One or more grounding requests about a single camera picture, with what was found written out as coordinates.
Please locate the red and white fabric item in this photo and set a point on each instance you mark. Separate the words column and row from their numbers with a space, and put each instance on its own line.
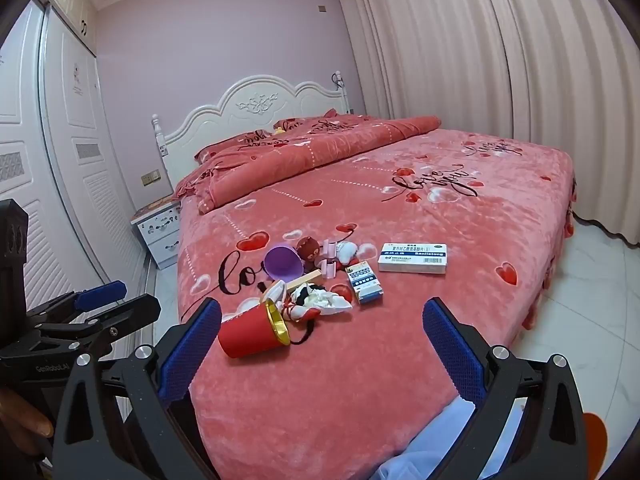
column 299, row 312

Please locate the red folded duvet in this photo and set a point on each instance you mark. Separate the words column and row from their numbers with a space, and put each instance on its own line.
column 310, row 160

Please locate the blue and white medicine box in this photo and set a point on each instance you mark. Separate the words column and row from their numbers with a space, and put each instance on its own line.
column 365, row 282

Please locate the orange round bin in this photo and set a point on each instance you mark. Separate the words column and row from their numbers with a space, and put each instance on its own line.
column 595, row 440

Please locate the red and white plush toy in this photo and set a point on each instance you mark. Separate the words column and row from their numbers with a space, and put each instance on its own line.
column 347, row 255

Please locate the purple plastic bowl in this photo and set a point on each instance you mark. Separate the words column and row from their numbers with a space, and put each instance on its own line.
column 283, row 262

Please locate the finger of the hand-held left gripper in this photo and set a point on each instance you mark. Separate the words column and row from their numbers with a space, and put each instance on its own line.
column 120, row 316
column 100, row 294

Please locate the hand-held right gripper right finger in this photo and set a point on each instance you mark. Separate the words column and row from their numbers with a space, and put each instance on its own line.
column 452, row 355

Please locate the dark red squishy ball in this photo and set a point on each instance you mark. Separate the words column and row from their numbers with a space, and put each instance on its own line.
column 308, row 249

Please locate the white wardrobe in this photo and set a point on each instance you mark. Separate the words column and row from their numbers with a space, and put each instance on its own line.
column 65, row 135

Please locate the beige long box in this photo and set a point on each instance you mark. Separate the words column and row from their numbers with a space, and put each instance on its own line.
column 302, row 280

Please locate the red printed pillow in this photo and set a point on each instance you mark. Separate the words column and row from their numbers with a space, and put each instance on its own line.
column 305, row 122
column 240, row 142

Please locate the red cup with gold rim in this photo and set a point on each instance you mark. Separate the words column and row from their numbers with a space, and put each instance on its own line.
column 252, row 330

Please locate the gold wall switch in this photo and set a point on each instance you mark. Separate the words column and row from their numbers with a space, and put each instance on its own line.
column 151, row 177

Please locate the light blue cloth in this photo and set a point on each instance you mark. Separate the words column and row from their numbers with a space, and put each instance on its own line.
column 425, row 442

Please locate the bed with red blanket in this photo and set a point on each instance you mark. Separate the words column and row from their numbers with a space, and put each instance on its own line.
column 450, row 220

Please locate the pink hair clip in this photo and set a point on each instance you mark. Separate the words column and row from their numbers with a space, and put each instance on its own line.
column 327, row 260

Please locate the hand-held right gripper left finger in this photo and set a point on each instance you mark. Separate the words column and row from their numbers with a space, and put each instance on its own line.
column 190, row 355

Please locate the crumpled white tissue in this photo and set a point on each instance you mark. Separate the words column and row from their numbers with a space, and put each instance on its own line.
column 325, row 301

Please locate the person's left hand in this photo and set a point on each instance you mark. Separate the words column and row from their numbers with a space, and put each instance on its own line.
column 25, row 420

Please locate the white nightstand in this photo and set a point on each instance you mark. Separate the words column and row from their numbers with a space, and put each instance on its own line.
column 160, row 237

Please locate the pale pink pleated curtain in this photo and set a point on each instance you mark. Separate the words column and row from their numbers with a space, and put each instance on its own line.
column 500, row 85

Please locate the white carved headboard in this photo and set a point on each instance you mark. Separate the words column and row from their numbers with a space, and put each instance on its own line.
column 260, row 100

